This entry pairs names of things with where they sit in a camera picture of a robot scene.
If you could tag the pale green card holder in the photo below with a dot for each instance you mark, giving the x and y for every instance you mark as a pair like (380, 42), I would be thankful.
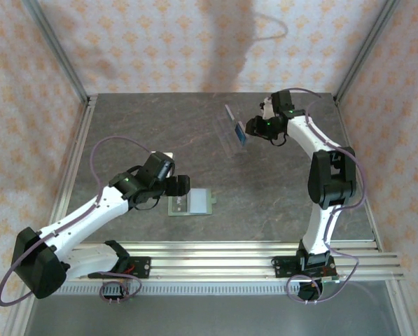
(198, 201)

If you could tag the aluminium frame post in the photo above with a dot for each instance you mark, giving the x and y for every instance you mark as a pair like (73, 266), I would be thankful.
(366, 49)
(54, 49)

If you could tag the grey metal lower panel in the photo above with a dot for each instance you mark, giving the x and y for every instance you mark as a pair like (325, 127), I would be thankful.
(208, 315)

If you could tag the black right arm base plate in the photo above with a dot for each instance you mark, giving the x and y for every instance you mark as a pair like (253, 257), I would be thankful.
(282, 266)

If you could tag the orange patterned white curtain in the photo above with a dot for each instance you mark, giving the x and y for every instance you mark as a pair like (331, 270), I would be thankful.
(159, 35)

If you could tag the small green circuit board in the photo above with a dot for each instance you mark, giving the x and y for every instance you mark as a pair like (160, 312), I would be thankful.
(331, 279)

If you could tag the clear acrylic card stand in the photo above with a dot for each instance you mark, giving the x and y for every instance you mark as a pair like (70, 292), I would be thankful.
(226, 136)

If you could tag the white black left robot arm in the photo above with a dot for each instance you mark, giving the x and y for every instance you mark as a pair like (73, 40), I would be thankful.
(89, 217)

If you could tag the aluminium lower frame bar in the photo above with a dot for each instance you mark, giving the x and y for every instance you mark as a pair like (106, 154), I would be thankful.
(399, 308)
(17, 320)

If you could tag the small black electronics box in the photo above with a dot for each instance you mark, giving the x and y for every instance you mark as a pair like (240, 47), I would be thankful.
(112, 290)

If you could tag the aluminium mounting rail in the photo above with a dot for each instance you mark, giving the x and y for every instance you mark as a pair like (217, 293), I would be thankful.
(208, 262)

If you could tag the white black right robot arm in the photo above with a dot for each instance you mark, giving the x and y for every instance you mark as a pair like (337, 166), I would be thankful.
(331, 175)

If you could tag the aluminium table side rail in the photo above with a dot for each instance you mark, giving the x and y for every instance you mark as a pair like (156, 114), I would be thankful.
(344, 122)
(84, 133)

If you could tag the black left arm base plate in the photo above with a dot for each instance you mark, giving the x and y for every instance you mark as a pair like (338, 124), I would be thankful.
(142, 267)

